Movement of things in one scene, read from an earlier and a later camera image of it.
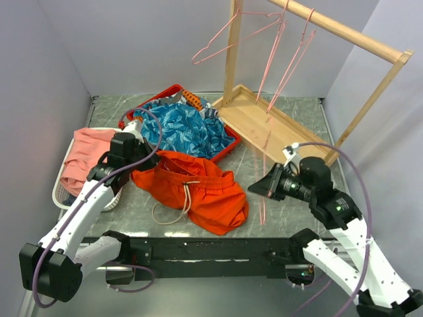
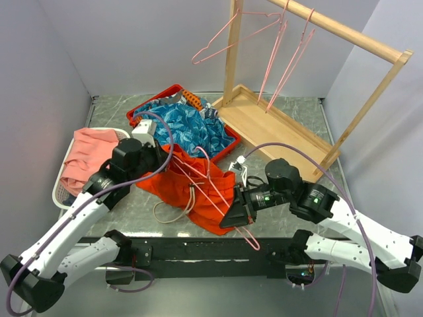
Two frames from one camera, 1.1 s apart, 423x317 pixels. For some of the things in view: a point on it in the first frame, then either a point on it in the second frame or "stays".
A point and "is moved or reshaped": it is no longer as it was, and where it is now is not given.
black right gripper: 273,179 to 242,211
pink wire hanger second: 280,30 stays
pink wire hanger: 260,170 to 215,187
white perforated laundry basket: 61,197 stays
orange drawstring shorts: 213,198 is moved or reshaped
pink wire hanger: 279,18 stays
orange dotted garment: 192,100 stays
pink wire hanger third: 305,43 stays
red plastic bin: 237,140 stays
